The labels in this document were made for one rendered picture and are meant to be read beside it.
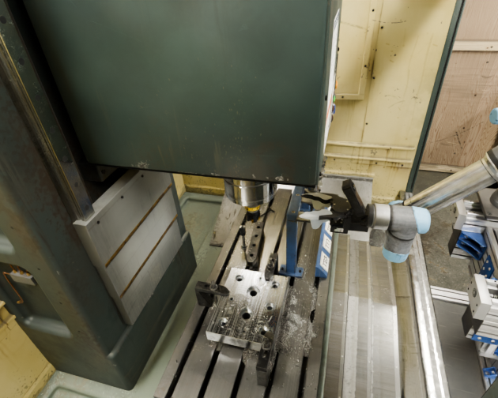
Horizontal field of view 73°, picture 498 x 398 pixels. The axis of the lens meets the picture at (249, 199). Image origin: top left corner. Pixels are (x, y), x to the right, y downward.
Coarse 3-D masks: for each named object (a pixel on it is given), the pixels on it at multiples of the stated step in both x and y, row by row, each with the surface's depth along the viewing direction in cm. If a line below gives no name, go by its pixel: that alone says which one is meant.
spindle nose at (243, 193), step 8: (224, 184) 97; (232, 184) 93; (240, 184) 91; (248, 184) 91; (256, 184) 91; (264, 184) 92; (272, 184) 94; (232, 192) 94; (240, 192) 93; (248, 192) 92; (256, 192) 92; (264, 192) 93; (272, 192) 96; (232, 200) 97; (240, 200) 94; (248, 200) 94; (256, 200) 94; (264, 200) 95
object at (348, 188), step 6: (348, 180) 95; (342, 186) 94; (348, 186) 93; (354, 186) 94; (348, 192) 93; (354, 192) 94; (348, 198) 94; (354, 198) 94; (354, 204) 95; (360, 204) 96; (354, 210) 96; (360, 210) 96
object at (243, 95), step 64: (64, 0) 69; (128, 0) 66; (192, 0) 63; (256, 0) 60; (320, 0) 57; (64, 64) 78; (128, 64) 74; (192, 64) 70; (256, 64) 66; (320, 64) 63; (128, 128) 84; (192, 128) 79; (256, 128) 75; (320, 128) 71
